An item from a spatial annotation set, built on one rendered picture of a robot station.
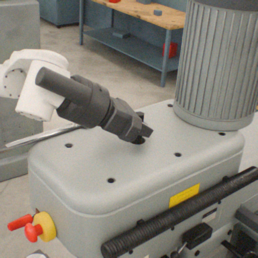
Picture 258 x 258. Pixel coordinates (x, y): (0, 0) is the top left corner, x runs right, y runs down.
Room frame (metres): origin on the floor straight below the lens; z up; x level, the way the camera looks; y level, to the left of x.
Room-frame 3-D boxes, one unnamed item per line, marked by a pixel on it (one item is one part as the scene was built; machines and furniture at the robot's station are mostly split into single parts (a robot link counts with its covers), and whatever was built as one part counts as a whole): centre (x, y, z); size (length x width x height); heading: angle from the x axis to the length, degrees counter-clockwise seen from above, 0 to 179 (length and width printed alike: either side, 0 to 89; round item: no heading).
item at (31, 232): (0.62, 0.17, 1.76); 0.04 x 0.03 x 0.04; 41
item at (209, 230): (0.73, -0.16, 1.66); 0.12 x 0.04 x 0.04; 131
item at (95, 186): (0.79, -0.03, 1.81); 0.47 x 0.26 x 0.16; 131
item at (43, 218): (0.63, 0.15, 1.76); 0.06 x 0.02 x 0.06; 41
